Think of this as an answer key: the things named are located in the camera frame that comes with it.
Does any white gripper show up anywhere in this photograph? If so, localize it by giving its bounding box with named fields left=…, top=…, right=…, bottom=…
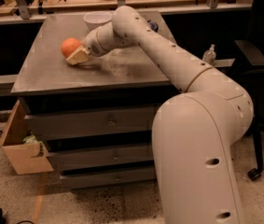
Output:
left=65, top=29, right=102, bottom=65

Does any orange fruit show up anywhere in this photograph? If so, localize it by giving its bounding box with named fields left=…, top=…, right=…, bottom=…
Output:
left=61, top=37, right=81, bottom=58

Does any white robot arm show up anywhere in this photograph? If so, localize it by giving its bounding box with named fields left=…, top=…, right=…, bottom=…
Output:
left=64, top=6, right=254, bottom=224

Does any white ceramic bowl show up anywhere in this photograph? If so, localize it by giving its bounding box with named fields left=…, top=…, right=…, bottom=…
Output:
left=84, top=11, right=112, bottom=30

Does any grey drawer cabinet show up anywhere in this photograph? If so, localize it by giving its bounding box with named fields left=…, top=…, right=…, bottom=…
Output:
left=11, top=15, right=178, bottom=178

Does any top grey drawer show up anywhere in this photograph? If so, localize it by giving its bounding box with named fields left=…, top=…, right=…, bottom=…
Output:
left=25, top=105, right=155, bottom=141

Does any grey drawer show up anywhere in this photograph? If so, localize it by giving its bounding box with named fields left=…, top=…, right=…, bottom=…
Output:
left=60, top=165, right=156, bottom=189
left=25, top=105, right=155, bottom=141
left=47, top=143, right=153, bottom=171

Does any blue white soda can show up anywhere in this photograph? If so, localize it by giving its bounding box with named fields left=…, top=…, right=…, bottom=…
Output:
left=148, top=20, right=159, bottom=32

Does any open cardboard box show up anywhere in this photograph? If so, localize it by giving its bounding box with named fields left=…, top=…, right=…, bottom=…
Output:
left=0, top=101, right=53, bottom=175

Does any middle grey drawer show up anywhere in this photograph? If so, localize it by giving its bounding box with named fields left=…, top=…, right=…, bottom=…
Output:
left=47, top=143, right=153, bottom=171

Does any bottom grey drawer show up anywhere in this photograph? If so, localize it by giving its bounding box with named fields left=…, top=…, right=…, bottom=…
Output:
left=60, top=165, right=156, bottom=189

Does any hand sanitizer pump bottle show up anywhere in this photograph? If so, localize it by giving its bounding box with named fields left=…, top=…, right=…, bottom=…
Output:
left=202, top=44, right=216, bottom=64

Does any black office chair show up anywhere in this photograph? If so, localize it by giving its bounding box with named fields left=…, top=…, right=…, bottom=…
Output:
left=236, top=0, right=264, bottom=181

